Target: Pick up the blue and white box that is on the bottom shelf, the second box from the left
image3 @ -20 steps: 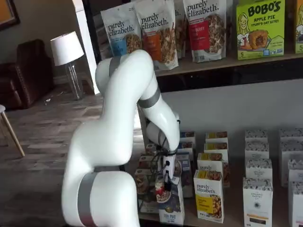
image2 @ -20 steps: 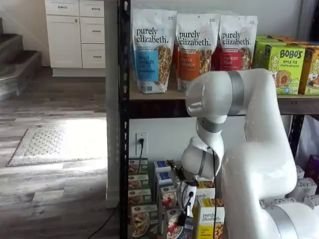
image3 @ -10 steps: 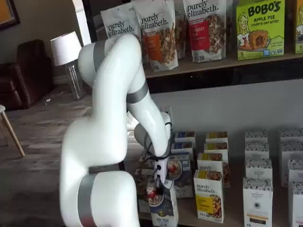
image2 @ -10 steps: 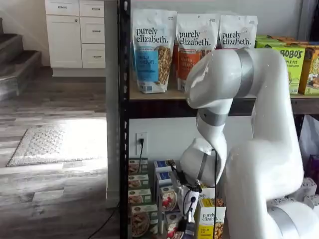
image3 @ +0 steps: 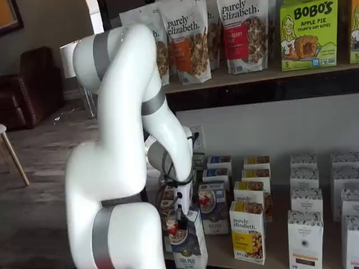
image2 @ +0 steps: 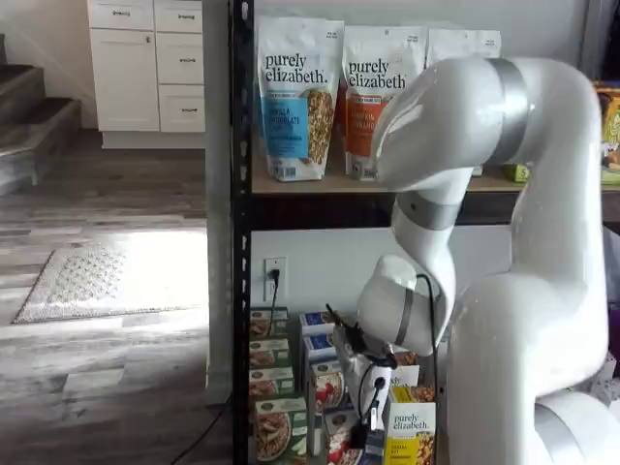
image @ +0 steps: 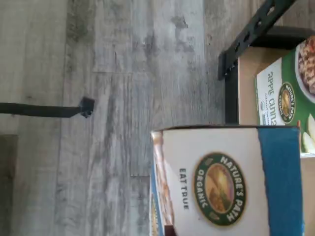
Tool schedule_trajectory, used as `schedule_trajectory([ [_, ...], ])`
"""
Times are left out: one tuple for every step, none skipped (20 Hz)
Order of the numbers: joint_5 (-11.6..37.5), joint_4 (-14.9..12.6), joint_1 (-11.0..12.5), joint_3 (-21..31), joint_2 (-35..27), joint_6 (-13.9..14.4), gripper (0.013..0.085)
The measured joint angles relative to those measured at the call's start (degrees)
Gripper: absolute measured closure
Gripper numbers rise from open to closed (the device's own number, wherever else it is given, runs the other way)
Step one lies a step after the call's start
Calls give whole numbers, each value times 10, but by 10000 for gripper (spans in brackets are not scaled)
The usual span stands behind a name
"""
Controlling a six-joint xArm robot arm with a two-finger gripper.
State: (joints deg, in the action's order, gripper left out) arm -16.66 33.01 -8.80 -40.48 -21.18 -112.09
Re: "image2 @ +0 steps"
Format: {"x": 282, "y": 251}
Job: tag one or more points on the blue label granola bag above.
{"x": 295, "y": 97}

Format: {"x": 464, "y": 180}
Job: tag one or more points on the white speckled bag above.
{"x": 605, "y": 378}

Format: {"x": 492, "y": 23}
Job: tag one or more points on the white granola bag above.
{"x": 460, "y": 43}

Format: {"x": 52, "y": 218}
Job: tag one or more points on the yellow green snack box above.
{"x": 610, "y": 131}

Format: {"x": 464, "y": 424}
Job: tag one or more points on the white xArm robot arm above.
{"x": 533, "y": 315}

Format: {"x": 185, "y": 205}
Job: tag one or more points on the white drawer cabinet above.
{"x": 126, "y": 77}

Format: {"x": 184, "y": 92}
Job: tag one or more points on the green apple cinnamon oatmeal box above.
{"x": 281, "y": 431}
{"x": 269, "y": 322}
{"x": 271, "y": 382}
{"x": 269, "y": 353}

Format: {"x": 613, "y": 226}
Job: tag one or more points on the light grey patterned rug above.
{"x": 87, "y": 286}

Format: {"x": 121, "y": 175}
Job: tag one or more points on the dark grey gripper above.
{"x": 351, "y": 368}

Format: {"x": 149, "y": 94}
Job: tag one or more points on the small green box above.
{"x": 516, "y": 173}

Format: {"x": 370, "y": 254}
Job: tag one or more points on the white wall outlet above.
{"x": 282, "y": 290}

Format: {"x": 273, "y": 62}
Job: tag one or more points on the black power plug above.
{"x": 274, "y": 277}

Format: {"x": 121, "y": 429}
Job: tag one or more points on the orange label granola bag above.
{"x": 368, "y": 72}

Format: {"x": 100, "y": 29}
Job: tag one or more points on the grey wooden stairs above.
{"x": 29, "y": 121}

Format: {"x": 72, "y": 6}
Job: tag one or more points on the purple fabric item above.
{"x": 612, "y": 271}

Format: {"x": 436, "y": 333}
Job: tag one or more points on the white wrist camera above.
{"x": 380, "y": 402}

